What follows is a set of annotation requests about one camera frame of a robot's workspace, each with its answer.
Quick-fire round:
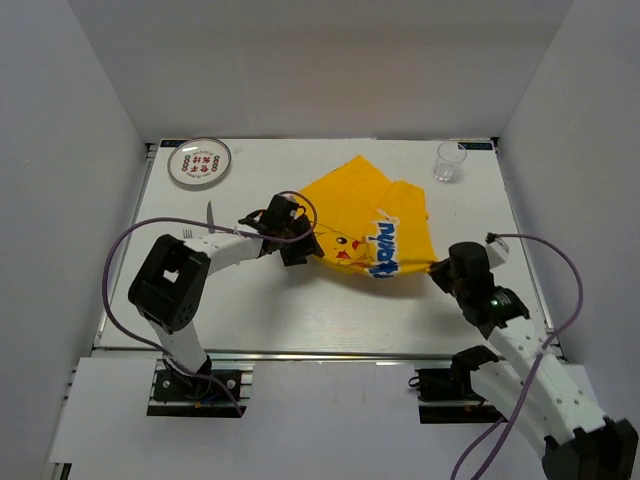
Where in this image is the round printed plate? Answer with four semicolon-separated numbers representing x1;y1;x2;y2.
167;138;232;188

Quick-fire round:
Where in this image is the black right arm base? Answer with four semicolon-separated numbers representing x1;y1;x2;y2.
408;368;502;425

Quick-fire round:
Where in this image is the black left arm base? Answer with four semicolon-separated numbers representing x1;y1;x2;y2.
146;360;253;419

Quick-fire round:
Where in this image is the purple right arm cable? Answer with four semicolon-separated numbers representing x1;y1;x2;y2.
450;232;584;480

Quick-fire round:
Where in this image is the metal knife teal handle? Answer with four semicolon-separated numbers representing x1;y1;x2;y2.
206;201;215;234

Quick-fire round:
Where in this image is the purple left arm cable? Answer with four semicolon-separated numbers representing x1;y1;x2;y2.
101;191;319;417

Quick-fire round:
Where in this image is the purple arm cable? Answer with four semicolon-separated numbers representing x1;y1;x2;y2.
450;232;584;480
101;191;319;417

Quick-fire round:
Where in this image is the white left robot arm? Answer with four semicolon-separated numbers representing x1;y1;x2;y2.
128;191;324;399

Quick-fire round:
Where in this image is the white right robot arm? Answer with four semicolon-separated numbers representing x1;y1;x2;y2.
429;233;639;479

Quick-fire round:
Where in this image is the yellow Pikachu cloth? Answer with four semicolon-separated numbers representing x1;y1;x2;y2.
301;156;437;279

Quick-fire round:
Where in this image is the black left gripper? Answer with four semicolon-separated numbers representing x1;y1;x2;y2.
278;214;324;267

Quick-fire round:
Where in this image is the clear drinking glass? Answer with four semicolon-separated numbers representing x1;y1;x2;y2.
432;141;467;183

